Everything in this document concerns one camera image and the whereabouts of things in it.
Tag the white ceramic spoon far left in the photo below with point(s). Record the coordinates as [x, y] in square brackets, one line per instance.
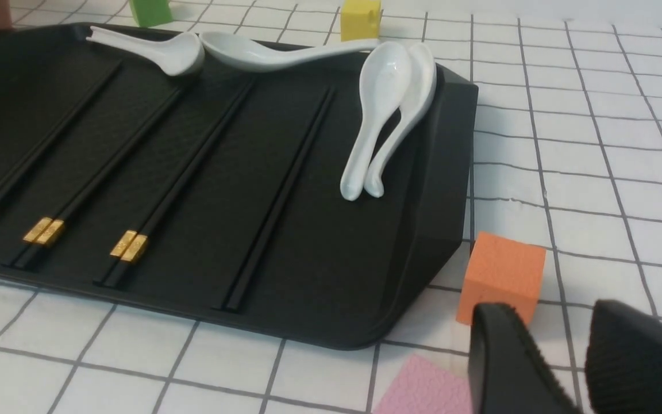
[184, 54]

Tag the white ceramic spoon middle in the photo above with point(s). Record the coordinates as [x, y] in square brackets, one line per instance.
[249, 55]

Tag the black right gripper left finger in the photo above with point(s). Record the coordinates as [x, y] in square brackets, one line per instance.
[507, 372]

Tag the green cube block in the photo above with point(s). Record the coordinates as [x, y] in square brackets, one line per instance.
[149, 13]

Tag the yellow cube block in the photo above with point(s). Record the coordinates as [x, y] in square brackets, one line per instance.
[360, 20]

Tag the white ceramic spoon right front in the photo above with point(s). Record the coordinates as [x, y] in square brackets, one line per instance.
[383, 82]

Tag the pink foam pad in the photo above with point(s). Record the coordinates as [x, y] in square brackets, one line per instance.
[423, 387]

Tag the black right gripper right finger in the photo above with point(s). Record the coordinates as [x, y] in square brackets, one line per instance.
[623, 364]

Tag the black serving tray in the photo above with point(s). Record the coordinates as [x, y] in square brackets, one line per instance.
[229, 210]

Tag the white ceramic spoon right rear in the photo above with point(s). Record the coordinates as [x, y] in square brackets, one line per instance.
[416, 102]

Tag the white ceramic spoon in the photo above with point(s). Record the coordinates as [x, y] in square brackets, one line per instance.
[416, 102]
[184, 54]
[383, 82]
[249, 55]

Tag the orange cube block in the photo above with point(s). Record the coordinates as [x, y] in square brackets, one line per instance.
[502, 270]

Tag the plain black chopstick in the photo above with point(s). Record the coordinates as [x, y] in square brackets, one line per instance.
[273, 213]
[285, 201]

